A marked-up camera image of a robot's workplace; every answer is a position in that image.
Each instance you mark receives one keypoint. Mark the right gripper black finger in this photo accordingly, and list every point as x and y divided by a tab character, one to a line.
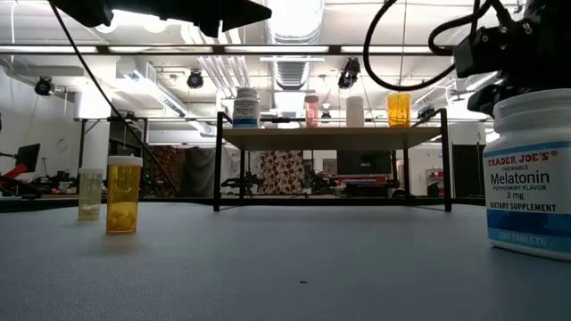
484	100

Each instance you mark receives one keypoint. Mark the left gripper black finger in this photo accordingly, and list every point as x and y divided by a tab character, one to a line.
243	11

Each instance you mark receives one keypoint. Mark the amber pill bottle without cap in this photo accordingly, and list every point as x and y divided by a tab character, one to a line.
398	109

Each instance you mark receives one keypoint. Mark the white melatonin bottle blue label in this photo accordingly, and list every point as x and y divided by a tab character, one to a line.
246	107
528	178

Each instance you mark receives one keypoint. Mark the pink pill bottle white cap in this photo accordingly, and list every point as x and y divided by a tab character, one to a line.
311	111

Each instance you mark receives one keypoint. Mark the plain white plastic bottle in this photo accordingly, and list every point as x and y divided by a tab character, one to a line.
354	111

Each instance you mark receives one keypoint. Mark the amber pill bottle white cap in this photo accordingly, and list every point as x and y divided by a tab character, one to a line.
123	196

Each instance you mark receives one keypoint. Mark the pale yellow bottle white cap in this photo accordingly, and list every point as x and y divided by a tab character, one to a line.
90	196

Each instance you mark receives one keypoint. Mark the black background robot arm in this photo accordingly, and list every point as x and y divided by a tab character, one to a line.
241	182

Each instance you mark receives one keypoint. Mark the rig crossbar with light strips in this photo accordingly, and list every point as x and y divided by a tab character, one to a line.
285	49

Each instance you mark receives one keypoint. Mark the black stage spotlight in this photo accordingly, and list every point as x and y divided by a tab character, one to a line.
349	73
195	79
43	86

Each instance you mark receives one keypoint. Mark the black cabinet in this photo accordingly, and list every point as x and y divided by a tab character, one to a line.
468	169

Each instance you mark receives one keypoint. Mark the black wide television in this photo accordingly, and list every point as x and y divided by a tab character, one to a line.
363	162

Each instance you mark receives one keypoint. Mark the dark grey curtain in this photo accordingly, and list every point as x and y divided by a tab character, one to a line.
198	171

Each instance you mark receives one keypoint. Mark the brown patterned tapestry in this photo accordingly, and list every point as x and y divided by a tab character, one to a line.
163	169

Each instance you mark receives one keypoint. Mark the white brown circle-patterned cloth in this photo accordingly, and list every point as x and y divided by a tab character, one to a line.
282	171

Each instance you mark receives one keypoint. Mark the small black monitor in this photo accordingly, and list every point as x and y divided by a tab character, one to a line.
27	157

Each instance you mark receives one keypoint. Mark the red angled bar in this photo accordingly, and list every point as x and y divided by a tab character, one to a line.
13	171

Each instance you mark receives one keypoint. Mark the blue-grey table mat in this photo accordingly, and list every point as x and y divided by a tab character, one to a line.
267	267

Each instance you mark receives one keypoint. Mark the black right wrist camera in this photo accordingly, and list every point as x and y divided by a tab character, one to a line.
475	53

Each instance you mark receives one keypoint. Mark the wooden shelf black metal frame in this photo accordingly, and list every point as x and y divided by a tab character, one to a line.
330	138

